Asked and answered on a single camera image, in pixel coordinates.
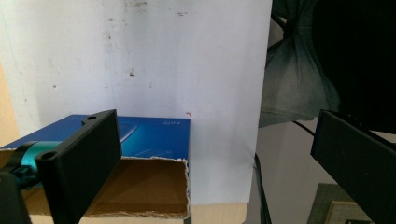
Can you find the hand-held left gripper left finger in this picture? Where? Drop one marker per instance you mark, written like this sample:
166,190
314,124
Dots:
81,161

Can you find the black curtain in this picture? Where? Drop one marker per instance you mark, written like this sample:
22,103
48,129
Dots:
361,56

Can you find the grey-green board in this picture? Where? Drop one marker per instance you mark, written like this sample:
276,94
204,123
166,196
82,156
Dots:
330,202

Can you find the grey-green tied curtain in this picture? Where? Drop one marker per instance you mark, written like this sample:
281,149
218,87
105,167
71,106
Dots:
292,84

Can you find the blue open cardboard box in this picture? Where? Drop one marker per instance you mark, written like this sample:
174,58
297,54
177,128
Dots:
152,138

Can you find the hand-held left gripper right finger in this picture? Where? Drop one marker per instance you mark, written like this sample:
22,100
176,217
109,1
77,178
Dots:
358,161

